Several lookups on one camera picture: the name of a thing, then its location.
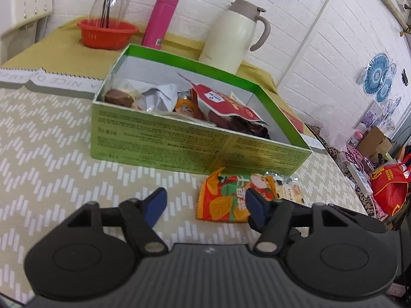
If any red nut packet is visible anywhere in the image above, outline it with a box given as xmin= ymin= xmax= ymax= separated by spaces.
xmin=189 ymin=82 xmax=267 ymax=125

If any white snack packet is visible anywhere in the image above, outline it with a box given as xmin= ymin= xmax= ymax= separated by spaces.
xmin=139 ymin=83 xmax=179 ymax=112

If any orange snack packet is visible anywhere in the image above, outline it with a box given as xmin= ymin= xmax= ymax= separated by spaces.
xmin=197 ymin=167 xmax=277 ymax=223

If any clear barcode snack packet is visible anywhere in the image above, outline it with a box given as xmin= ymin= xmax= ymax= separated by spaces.
xmin=103 ymin=86 xmax=142 ymax=110

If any black chopsticks pair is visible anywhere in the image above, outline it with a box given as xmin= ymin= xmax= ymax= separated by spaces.
xmin=100 ymin=0 xmax=114 ymax=28

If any wooden pole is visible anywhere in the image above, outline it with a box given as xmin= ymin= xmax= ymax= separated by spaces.
xmin=363 ymin=0 xmax=411 ymax=29

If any white water dispenser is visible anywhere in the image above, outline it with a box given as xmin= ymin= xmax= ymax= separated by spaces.
xmin=0 ymin=0 xmax=55 ymax=66

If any dark red dates bag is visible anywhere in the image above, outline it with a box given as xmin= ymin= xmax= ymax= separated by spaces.
xmin=207 ymin=109 xmax=272 ymax=140

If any pink capped bottle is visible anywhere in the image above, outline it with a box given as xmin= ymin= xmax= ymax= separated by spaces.
xmin=348 ymin=130 xmax=367 ymax=148

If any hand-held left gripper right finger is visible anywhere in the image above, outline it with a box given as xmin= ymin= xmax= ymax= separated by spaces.
xmin=246 ymin=188 xmax=387 ymax=254

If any leopard print cloth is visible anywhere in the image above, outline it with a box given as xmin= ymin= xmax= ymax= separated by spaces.
xmin=308 ymin=123 xmax=379 ymax=219

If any cream cheese snack packet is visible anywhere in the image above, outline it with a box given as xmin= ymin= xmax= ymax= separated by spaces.
xmin=266 ymin=173 xmax=305 ymax=206

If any yellow tablecloth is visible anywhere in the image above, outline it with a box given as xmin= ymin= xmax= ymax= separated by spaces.
xmin=0 ymin=15 xmax=317 ymax=135

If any white power strip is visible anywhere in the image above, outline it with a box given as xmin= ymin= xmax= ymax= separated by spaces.
xmin=345 ymin=162 xmax=375 ymax=196

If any blue round wall decoration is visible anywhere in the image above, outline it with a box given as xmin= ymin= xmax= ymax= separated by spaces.
xmin=360 ymin=53 xmax=399 ymax=103

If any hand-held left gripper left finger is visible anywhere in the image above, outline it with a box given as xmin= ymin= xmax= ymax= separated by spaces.
xmin=66 ymin=187 xmax=168 ymax=253

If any red shopping bag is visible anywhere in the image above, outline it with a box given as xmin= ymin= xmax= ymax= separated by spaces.
xmin=369 ymin=154 xmax=411 ymax=217

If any red plastic basket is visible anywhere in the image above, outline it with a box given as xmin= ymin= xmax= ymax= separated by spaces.
xmin=76 ymin=18 xmax=139 ymax=50

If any patterned zigzag table cloth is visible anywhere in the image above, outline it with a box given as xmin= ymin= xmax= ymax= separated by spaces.
xmin=0 ymin=67 xmax=379 ymax=299

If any pink thermos bottle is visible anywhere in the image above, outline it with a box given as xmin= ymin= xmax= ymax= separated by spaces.
xmin=141 ymin=0 xmax=179 ymax=50

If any green cardboard box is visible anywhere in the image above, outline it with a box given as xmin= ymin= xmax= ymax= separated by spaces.
xmin=90 ymin=44 xmax=313 ymax=178

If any purple floral bag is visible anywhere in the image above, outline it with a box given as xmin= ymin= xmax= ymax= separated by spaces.
xmin=356 ymin=98 xmax=403 ymax=129

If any cream thermal jug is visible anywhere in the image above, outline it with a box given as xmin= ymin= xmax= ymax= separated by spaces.
xmin=198 ymin=0 xmax=271 ymax=75

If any brown cardboard box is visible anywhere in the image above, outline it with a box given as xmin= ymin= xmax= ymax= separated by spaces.
xmin=356 ymin=126 xmax=393 ymax=164

